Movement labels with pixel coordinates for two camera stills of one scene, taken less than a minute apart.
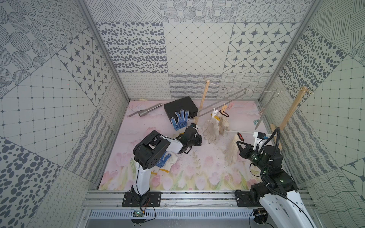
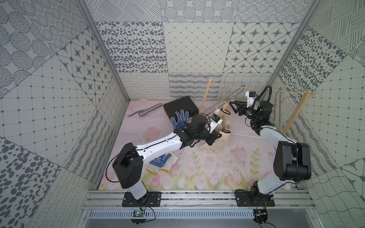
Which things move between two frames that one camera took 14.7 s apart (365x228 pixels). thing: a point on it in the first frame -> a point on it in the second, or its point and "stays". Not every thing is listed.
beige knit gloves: [232, 152] -> [222, 143]
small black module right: [261, 215] stays
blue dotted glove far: [182, 119] stays
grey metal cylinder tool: [142, 112] stays
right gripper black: [245, 152] -> [242, 108]
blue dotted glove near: [165, 162] stays
